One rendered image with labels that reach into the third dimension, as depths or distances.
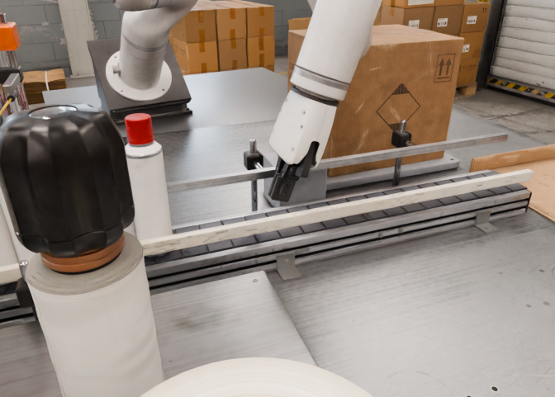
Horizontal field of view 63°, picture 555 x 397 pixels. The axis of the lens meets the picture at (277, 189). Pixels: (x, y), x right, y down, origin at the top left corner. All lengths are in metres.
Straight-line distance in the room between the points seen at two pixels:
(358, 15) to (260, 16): 3.58
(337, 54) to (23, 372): 0.53
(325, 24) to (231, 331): 0.41
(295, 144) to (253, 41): 3.57
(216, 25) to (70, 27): 2.40
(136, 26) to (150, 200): 0.70
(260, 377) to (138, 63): 1.12
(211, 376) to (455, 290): 0.48
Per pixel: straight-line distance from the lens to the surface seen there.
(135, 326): 0.39
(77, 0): 6.02
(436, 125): 1.09
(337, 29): 0.64
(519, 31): 5.32
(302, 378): 0.32
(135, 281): 0.37
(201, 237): 0.67
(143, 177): 0.63
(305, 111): 0.65
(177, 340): 0.56
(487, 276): 0.78
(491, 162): 1.15
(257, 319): 0.57
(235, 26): 4.12
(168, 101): 1.44
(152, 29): 1.26
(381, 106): 0.98
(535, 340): 0.70
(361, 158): 0.81
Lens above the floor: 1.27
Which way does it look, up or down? 27 degrees down
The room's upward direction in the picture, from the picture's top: straight up
